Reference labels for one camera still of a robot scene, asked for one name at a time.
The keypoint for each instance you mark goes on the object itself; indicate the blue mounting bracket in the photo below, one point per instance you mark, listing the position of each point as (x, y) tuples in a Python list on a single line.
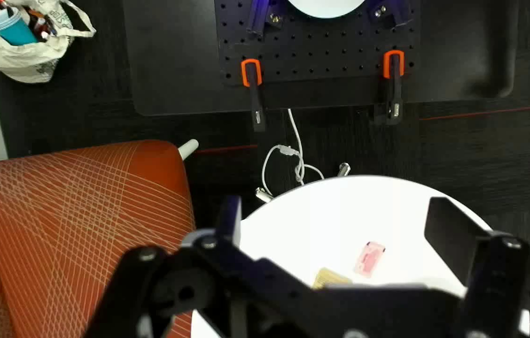
[(397, 12), (259, 14)]

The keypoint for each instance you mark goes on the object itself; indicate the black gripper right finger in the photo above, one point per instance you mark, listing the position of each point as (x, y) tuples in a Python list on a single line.
[(502, 283)]

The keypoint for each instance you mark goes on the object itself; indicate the orange patterned sofa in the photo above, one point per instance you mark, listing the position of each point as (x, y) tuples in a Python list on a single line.
[(58, 238)]

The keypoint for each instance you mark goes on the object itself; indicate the white sofa leg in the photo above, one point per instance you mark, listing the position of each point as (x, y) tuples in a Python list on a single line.
[(188, 149)]

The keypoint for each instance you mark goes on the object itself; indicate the orange black clamp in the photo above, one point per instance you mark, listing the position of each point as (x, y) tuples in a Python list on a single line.
[(393, 76), (252, 82)]

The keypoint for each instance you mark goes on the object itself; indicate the blue cup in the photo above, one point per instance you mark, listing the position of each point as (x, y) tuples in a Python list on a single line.
[(13, 29)]

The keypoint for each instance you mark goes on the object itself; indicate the white plastic bag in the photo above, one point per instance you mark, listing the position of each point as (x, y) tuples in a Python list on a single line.
[(21, 59)]

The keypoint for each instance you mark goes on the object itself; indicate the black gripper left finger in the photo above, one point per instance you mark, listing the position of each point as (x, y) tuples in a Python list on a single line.
[(152, 283)]

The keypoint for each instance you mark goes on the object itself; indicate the black pegboard plate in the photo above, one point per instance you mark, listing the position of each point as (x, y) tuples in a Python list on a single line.
[(314, 50)]

